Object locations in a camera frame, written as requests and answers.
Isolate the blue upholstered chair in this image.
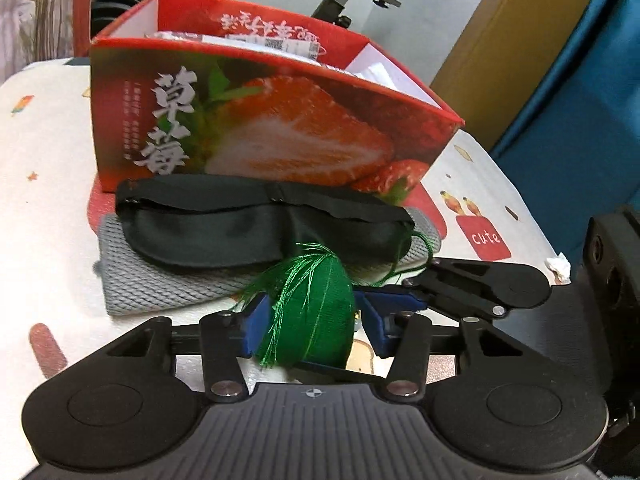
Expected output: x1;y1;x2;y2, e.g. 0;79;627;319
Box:
490;0;640;241

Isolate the black eye mask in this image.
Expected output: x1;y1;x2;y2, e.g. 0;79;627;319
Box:
115;175;416;276

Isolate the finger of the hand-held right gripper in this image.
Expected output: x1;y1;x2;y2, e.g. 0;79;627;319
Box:
422;257;501;286
362;281;508;322

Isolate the brown wooden panel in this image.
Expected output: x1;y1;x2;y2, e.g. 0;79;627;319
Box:
430;0;616;151

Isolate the grey knitted cloth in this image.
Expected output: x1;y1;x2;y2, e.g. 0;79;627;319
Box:
95;205;443;318

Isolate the green tasselled sachet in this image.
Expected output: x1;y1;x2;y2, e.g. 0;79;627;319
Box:
230;230;436;373

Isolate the red white banner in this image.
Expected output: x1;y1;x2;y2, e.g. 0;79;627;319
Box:
70;0;95;57

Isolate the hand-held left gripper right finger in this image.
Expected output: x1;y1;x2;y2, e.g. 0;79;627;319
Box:
357;309;533;403

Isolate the crumpled white tissue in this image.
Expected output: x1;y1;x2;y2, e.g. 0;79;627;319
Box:
545;252;572;286

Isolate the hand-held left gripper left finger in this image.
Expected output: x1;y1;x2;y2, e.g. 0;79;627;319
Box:
100;295;276;403

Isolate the red strawberry cardboard box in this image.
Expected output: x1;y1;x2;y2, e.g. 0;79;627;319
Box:
90;0;466;206

